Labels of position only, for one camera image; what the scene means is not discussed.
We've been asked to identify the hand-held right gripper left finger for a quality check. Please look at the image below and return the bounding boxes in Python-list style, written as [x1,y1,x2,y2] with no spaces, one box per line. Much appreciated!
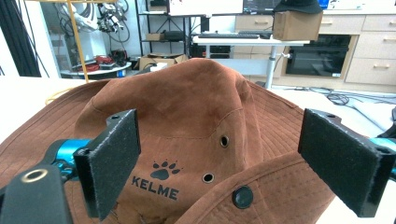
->
[73,108,142,221]

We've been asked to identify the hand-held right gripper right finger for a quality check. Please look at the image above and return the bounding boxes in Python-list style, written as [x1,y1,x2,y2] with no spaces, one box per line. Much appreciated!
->
[297,108,396,218]

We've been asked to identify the brown bucket hat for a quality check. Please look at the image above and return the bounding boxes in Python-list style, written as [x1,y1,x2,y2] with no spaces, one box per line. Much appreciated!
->
[0,57,336,224]

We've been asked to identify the round white table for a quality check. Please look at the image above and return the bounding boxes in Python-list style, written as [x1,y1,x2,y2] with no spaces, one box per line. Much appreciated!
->
[60,61,133,79]

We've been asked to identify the built-in black oven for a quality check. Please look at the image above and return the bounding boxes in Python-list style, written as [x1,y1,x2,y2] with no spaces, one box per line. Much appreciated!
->
[285,34,352,77]

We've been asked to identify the open cardboard box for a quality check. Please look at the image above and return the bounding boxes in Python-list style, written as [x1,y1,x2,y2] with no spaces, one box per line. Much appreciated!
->
[134,52,190,72]

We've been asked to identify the beige drawer cabinet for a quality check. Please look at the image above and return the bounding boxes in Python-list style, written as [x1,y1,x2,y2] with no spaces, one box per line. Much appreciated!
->
[233,13,396,93]

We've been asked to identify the yellow metal stand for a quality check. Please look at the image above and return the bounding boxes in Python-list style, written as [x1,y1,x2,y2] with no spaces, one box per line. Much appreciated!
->
[39,0,118,84]

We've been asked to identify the white robot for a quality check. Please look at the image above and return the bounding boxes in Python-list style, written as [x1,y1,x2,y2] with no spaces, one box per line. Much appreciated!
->
[60,2,108,62]

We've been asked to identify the white desk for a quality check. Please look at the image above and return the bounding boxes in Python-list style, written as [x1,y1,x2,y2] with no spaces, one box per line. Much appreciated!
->
[191,34,311,90]

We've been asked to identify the black metal shelf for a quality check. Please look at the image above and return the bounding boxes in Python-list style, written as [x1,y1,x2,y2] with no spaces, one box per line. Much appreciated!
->
[134,0,204,59]

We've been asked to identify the black cap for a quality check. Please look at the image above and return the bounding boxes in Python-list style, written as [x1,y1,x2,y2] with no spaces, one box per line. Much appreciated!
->
[273,0,324,15]

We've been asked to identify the black keyboard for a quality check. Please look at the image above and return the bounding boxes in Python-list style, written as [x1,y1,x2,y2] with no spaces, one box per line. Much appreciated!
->
[197,33,261,40]

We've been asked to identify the computer monitor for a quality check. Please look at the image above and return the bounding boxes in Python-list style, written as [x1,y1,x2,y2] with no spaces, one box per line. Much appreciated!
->
[242,0,283,15]

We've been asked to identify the black floor cables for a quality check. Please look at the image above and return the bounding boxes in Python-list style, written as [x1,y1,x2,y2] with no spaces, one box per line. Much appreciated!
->
[292,86,396,106]

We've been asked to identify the yellow cable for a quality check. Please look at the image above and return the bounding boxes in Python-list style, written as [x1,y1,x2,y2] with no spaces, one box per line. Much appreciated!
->
[45,87,76,105]

